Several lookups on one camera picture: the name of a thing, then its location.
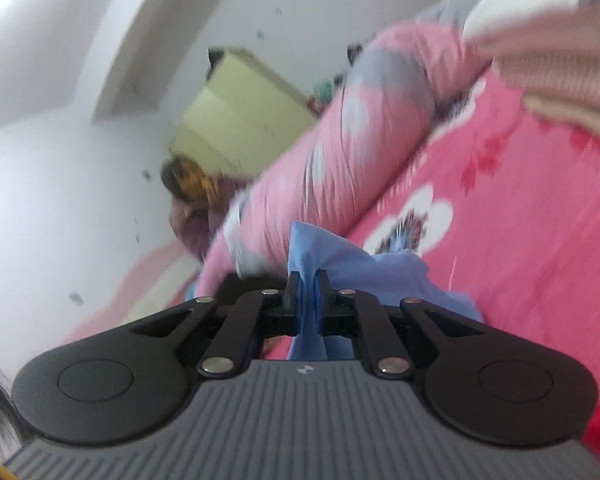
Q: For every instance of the folded pale pink cloth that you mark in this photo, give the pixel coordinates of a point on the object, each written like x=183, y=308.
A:
x=555, y=42

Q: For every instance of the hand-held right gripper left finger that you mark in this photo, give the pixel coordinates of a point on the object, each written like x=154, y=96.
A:
x=296, y=305

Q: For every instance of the pink floral duvet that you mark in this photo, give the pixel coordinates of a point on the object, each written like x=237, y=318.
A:
x=360, y=135

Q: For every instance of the pink floral bed sheet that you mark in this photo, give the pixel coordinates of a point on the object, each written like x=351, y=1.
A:
x=530, y=260

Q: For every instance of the folded cream cloth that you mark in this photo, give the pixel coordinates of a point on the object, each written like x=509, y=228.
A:
x=575, y=115

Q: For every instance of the person's dark hair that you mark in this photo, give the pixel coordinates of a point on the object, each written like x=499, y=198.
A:
x=0, y=405

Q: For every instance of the light blue t-shirt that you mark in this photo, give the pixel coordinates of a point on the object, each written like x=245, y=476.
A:
x=340, y=265

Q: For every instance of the pale yellow wardrobe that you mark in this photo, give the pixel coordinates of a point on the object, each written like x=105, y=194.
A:
x=240, y=110

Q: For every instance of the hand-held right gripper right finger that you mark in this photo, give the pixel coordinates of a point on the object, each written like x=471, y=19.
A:
x=321, y=305

